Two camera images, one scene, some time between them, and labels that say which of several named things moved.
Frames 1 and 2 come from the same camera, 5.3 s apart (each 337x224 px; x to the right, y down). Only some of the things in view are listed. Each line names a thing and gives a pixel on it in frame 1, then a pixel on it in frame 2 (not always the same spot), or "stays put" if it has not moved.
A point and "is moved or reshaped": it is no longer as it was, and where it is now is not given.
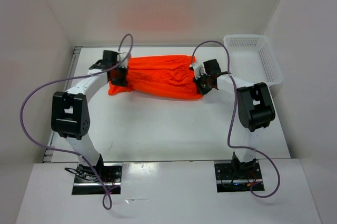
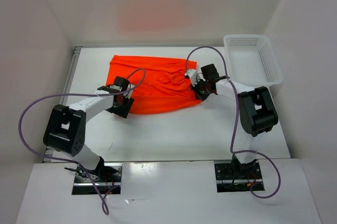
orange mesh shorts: [167, 76] is moved or reshaped
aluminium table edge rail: [77, 51] stays put
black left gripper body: [121, 74] → [123, 109]
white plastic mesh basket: [253, 59] stays put
